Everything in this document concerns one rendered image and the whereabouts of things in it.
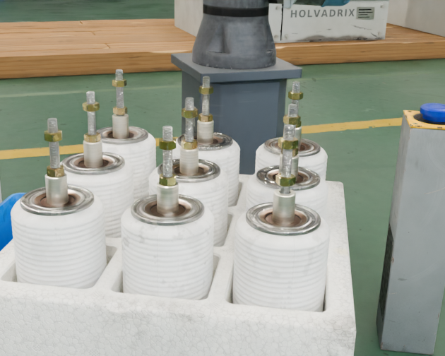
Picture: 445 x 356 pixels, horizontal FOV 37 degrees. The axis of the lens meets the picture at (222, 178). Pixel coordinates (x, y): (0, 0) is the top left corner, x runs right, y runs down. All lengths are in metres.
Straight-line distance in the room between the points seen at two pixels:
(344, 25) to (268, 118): 1.80
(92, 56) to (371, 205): 1.42
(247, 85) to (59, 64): 1.43
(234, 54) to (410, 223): 0.45
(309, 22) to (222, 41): 1.72
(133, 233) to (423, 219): 0.37
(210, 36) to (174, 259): 0.57
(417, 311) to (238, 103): 0.47
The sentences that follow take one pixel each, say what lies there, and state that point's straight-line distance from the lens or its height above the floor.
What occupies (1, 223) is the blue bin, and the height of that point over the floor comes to 0.09.
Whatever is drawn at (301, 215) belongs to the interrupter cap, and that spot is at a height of 0.25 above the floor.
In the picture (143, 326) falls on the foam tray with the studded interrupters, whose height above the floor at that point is 0.16.
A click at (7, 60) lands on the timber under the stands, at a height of 0.07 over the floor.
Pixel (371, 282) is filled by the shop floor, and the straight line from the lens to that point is 1.09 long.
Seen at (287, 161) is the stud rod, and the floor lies 0.31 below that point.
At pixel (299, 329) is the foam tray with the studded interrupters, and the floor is 0.18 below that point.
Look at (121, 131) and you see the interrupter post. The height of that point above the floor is 0.26.
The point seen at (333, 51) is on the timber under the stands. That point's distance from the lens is 2.84.
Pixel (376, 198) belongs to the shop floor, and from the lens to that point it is 1.42.
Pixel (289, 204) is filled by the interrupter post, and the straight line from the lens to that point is 0.65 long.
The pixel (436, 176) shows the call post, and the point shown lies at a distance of 0.83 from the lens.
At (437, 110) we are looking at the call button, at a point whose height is 0.33.
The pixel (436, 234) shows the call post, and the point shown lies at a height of 0.18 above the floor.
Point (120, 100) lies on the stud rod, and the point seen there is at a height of 0.30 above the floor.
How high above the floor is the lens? 0.52
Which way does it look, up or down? 21 degrees down
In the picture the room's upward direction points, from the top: 2 degrees clockwise
